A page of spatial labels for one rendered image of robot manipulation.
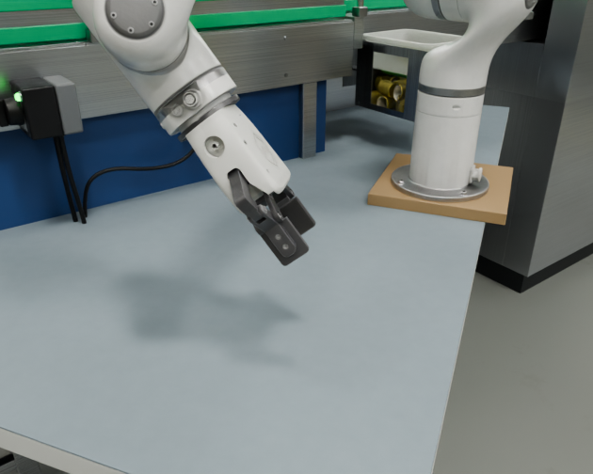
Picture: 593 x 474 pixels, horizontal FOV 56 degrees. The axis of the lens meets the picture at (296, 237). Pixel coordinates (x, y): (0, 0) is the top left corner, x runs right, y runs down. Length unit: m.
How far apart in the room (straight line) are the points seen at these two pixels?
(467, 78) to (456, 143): 0.12
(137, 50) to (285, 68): 0.78
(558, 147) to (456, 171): 1.03
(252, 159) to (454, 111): 0.58
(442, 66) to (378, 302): 0.45
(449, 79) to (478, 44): 0.07
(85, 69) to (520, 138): 1.53
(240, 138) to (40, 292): 0.45
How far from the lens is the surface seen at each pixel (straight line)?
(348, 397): 0.65
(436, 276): 0.88
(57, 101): 0.97
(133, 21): 0.49
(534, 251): 2.23
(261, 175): 0.54
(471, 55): 1.03
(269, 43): 1.22
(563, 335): 2.18
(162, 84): 0.56
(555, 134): 2.07
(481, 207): 1.07
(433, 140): 1.07
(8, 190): 1.09
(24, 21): 1.05
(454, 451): 1.65
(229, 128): 0.54
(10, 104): 0.98
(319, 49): 1.30
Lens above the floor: 1.19
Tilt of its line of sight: 27 degrees down
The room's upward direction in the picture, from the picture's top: straight up
